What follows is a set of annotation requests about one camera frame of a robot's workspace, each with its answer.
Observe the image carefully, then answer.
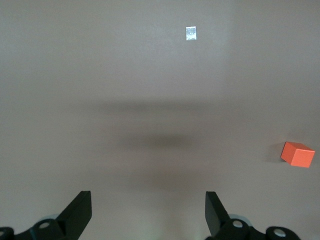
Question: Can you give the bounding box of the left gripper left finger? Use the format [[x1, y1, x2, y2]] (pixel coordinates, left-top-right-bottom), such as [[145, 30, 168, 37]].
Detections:
[[0, 190, 93, 240]]

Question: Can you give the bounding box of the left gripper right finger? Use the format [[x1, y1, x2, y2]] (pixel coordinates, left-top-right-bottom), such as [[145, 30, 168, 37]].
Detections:
[[204, 191, 301, 240]]

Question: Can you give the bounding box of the orange wooden block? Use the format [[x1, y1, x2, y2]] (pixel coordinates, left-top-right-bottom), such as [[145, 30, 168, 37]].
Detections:
[[280, 141, 316, 169]]

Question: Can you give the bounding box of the small clear tape patch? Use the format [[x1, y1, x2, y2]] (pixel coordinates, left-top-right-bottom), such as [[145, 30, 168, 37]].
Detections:
[[185, 26, 197, 41]]

